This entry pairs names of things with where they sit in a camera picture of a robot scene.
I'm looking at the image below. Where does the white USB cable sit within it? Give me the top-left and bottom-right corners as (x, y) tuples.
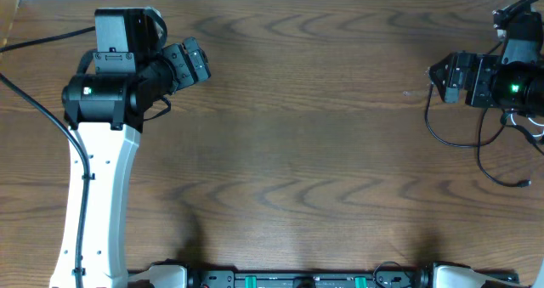
(508, 112), (544, 138)

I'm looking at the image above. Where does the black USB cable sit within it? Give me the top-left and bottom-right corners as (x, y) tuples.
(423, 82), (532, 189)

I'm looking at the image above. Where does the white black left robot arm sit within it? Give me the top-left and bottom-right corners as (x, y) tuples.
(49, 7), (211, 287)

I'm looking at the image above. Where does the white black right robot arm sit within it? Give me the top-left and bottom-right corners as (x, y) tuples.
(428, 52), (543, 116)

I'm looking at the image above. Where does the black mounting rail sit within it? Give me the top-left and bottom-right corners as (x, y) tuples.
(127, 262), (522, 288)

